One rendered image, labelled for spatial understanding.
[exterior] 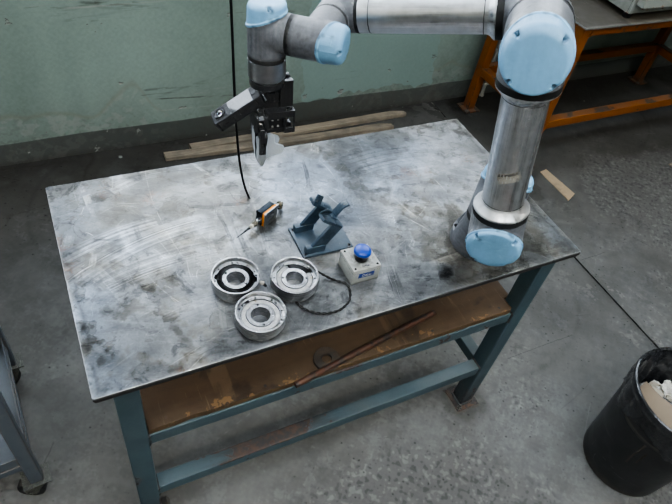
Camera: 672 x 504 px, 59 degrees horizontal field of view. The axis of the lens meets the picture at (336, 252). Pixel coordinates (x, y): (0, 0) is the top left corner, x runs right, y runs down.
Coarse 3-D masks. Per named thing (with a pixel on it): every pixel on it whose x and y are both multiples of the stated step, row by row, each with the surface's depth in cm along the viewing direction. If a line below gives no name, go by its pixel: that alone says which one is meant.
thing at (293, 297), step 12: (276, 264) 130; (300, 264) 132; (312, 264) 131; (288, 276) 132; (300, 276) 131; (312, 276) 131; (276, 288) 126; (312, 288) 127; (288, 300) 128; (300, 300) 127
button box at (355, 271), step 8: (352, 248) 136; (344, 256) 134; (352, 256) 134; (344, 264) 135; (352, 264) 133; (360, 264) 133; (368, 264) 133; (376, 264) 134; (344, 272) 136; (352, 272) 132; (360, 272) 132; (368, 272) 134; (376, 272) 135; (352, 280) 133; (360, 280) 135
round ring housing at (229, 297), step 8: (216, 264) 128; (224, 264) 129; (248, 264) 130; (216, 272) 128; (232, 272) 128; (240, 272) 129; (256, 272) 129; (224, 280) 126; (240, 280) 130; (248, 280) 127; (216, 288) 124; (256, 288) 126; (224, 296) 124; (232, 296) 123; (240, 296) 124
